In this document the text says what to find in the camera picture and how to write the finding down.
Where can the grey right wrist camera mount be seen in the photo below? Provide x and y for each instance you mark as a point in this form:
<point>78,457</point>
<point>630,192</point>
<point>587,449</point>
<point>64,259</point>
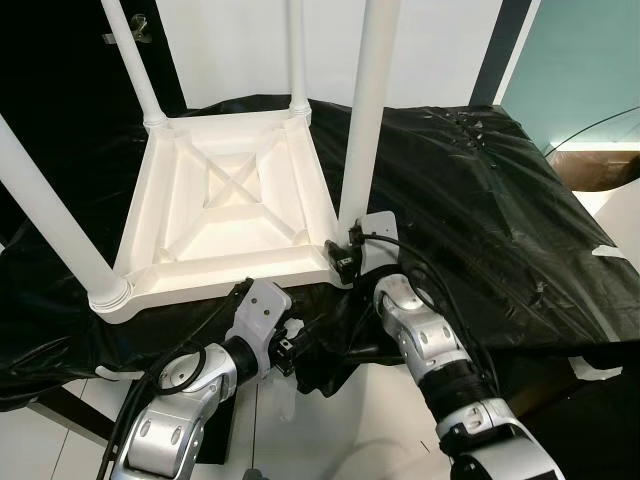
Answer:
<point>378,235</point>

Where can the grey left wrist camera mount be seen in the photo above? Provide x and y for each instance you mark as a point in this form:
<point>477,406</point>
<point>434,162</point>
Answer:
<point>258,305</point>

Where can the white curved furniture panel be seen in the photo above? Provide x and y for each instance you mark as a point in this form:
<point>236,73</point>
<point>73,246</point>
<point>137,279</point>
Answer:
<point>622,215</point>

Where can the dark grey window frame post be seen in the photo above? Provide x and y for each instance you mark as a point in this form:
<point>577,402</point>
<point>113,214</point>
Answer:
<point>510,50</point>

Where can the white tape piece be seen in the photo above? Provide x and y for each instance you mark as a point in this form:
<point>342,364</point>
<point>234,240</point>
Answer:
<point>610,251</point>
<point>115,374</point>
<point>598,368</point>

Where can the dark green left robot leg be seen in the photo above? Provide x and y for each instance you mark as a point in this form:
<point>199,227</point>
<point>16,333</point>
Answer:
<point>252,473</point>

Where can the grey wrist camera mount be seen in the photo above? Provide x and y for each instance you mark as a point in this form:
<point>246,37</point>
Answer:
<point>378,235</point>
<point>258,305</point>

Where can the white plastic table leg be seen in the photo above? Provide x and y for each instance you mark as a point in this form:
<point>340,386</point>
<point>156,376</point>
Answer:
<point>50,210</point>
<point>135,60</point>
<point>297,55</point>
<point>370,100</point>

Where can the black plastic sheet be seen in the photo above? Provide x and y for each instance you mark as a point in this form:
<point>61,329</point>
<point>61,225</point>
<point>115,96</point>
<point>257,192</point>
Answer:
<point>500,200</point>

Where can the white plastic table top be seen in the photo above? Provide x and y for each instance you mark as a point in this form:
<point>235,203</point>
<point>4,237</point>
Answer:
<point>230,200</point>

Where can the black door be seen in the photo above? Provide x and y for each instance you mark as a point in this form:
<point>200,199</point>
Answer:
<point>50,70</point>

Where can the brown cardboard box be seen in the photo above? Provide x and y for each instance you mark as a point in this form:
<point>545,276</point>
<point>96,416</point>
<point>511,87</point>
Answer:
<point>600,168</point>

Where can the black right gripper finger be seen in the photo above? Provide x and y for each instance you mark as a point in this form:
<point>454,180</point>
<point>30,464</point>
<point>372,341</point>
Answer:
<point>332,252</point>

